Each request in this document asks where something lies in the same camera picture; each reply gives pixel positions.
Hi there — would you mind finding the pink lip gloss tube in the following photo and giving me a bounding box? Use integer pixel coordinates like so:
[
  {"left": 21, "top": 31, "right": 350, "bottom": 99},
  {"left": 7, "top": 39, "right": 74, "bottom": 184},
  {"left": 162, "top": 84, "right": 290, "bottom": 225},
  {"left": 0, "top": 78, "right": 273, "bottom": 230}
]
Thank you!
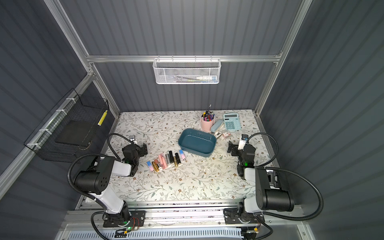
[{"left": 158, "top": 154, "right": 167, "bottom": 169}]

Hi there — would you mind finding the silver lipstick tube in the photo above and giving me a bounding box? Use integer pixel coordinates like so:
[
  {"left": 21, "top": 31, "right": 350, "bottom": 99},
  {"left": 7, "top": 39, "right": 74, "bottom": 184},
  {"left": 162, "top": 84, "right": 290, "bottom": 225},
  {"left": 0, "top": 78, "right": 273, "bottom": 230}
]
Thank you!
[{"left": 165, "top": 154, "right": 171, "bottom": 165}]

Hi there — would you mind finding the black mascara tube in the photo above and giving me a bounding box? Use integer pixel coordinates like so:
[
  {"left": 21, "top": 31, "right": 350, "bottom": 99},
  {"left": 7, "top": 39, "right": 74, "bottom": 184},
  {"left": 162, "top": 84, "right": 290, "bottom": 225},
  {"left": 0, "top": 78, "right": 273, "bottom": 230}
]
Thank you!
[{"left": 169, "top": 151, "right": 174, "bottom": 164}]

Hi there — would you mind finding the black gold lipstick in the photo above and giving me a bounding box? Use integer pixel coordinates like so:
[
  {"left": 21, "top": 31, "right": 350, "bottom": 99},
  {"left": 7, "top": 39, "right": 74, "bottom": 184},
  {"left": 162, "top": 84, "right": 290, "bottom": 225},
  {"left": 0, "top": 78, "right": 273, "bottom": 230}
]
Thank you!
[{"left": 175, "top": 153, "right": 181, "bottom": 165}]

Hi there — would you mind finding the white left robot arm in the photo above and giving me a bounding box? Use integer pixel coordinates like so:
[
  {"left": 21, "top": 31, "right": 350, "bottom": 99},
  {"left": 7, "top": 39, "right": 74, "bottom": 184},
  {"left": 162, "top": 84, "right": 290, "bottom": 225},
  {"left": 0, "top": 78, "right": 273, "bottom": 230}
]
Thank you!
[{"left": 72, "top": 144, "right": 148, "bottom": 230}]

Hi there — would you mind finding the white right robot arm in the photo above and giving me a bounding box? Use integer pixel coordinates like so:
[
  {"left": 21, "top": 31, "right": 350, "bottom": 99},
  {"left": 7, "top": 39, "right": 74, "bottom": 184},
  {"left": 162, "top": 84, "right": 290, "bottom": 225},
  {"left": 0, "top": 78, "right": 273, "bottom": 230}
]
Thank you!
[{"left": 227, "top": 141, "right": 295, "bottom": 223}]

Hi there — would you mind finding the blue pink lipstick left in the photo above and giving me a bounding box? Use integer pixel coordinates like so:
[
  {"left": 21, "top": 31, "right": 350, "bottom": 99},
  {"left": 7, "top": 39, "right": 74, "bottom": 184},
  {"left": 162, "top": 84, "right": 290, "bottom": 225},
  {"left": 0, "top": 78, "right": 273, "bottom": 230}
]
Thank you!
[{"left": 147, "top": 161, "right": 155, "bottom": 172}]

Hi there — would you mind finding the blue pink lipstick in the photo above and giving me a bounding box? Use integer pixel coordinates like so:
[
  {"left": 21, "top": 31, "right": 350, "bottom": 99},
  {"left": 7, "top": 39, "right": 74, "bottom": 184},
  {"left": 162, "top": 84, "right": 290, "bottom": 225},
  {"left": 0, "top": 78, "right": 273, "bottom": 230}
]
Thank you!
[
  {"left": 147, "top": 161, "right": 155, "bottom": 172},
  {"left": 179, "top": 150, "right": 186, "bottom": 160}
]

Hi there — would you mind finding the orange clear cap lipstick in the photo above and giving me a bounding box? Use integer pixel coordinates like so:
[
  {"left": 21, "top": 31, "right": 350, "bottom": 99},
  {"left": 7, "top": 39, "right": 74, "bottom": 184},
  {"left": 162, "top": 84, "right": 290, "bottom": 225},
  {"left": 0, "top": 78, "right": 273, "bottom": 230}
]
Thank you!
[{"left": 155, "top": 159, "right": 163, "bottom": 171}]

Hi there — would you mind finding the gold glitter lipstick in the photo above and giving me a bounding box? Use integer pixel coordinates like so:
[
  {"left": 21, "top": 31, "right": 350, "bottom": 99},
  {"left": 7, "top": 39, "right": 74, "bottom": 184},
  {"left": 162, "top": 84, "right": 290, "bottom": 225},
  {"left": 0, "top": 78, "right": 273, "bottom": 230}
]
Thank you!
[{"left": 152, "top": 161, "right": 160, "bottom": 172}]

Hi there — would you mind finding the teal plastic storage box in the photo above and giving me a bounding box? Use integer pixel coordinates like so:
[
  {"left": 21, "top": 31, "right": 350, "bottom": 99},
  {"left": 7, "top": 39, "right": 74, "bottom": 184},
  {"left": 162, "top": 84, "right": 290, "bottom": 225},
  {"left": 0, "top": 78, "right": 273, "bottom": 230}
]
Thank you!
[{"left": 178, "top": 129, "right": 217, "bottom": 158}]

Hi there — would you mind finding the blue pink lipstick right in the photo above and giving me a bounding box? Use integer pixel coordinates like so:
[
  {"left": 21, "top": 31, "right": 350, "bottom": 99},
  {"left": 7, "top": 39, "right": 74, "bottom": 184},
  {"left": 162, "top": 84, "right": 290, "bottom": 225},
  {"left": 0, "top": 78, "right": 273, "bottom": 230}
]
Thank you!
[{"left": 179, "top": 150, "right": 186, "bottom": 160}]

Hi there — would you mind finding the light blue calculator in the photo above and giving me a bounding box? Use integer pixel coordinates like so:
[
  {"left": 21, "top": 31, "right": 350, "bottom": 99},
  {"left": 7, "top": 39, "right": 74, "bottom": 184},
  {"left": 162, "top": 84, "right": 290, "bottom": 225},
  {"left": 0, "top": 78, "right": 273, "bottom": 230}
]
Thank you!
[{"left": 223, "top": 113, "right": 241, "bottom": 132}]

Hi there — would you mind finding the pink pen holder cup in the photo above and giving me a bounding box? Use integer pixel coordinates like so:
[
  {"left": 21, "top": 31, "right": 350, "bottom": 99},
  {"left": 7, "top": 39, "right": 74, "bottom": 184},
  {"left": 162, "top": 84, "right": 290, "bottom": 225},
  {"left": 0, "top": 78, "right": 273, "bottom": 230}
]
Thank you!
[{"left": 200, "top": 118, "right": 215, "bottom": 133}]

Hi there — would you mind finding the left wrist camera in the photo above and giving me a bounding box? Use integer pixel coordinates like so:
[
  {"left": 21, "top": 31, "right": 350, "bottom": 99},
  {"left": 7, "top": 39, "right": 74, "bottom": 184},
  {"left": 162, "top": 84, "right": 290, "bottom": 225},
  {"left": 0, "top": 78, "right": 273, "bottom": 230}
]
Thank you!
[{"left": 129, "top": 135, "right": 138, "bottom": 145}]

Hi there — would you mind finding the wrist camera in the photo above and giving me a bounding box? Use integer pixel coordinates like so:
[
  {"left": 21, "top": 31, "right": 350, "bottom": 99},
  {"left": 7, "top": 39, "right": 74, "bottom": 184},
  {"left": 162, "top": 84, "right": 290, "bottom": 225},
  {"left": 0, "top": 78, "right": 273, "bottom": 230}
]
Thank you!
[
  {"left": 238, "top": 134, "right": 249, "bottom": 151},
  {"left": 129, "top": 135, "right": 138, "bottom": 145}
]

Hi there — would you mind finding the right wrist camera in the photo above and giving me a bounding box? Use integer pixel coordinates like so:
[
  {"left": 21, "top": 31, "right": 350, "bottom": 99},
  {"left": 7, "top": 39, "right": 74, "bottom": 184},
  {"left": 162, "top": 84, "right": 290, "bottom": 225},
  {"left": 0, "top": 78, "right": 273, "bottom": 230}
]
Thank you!
[{"left": 238, "top": 134, "right": 249, "bottom": 151}]

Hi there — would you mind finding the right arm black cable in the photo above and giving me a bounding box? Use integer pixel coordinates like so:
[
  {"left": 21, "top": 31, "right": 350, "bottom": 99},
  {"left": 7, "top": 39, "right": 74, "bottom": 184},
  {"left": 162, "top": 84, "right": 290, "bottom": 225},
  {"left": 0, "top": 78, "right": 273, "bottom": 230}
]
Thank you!
[{"left": 246, "top": 132, "right": 324, "bottom": 222}]

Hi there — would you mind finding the black wire wall basket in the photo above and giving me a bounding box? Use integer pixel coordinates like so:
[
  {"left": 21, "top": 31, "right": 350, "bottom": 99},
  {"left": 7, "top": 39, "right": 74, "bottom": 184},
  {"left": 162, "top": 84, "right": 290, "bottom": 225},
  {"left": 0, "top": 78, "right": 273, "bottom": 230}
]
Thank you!
[{"left": 24, "top": 91, "right": 109, "bottom": 163}]

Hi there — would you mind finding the white wire mesh basket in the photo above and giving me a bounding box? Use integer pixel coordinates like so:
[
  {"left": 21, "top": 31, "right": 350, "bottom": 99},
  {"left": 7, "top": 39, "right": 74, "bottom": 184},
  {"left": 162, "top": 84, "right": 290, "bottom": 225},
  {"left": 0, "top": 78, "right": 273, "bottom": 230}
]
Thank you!
[{"left": 153, "top": 58, "right": 222, "bottom": 85}]

